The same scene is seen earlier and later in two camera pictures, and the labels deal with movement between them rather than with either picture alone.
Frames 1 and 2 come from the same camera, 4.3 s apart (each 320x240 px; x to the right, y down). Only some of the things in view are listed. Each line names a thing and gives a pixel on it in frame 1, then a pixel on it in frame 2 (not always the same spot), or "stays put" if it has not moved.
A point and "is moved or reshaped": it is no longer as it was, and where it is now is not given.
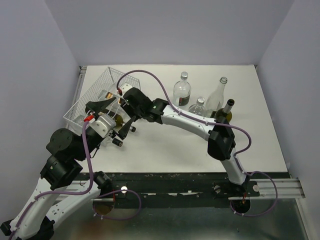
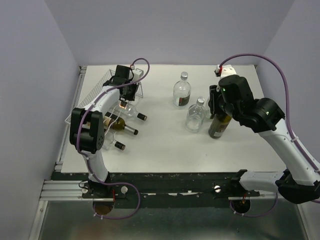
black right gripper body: x=132 y=112 to x=215 y=107
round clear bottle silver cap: x=181 y=92 stays put
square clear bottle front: x=78 y=120 is moved or reshaped
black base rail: x=166 y=189 stays put
